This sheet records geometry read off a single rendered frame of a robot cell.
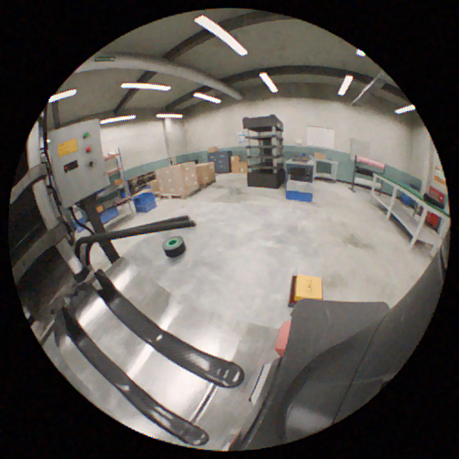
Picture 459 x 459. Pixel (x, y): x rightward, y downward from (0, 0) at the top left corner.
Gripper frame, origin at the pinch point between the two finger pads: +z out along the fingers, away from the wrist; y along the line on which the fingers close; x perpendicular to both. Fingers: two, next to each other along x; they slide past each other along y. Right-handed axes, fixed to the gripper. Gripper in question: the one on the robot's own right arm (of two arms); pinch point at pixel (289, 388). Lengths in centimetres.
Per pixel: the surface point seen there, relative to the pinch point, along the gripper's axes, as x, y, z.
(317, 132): 124, -630, -94
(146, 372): -16.1, 6.5, 5.4
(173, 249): -35.5, -23.2, 11.0
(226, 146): -299, -687, -28
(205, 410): -6.6, 6.3, 4.6
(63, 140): -86, -10, -44
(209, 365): -9.0, 0.1, 5.5
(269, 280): -5.7, -23.2, 14.0
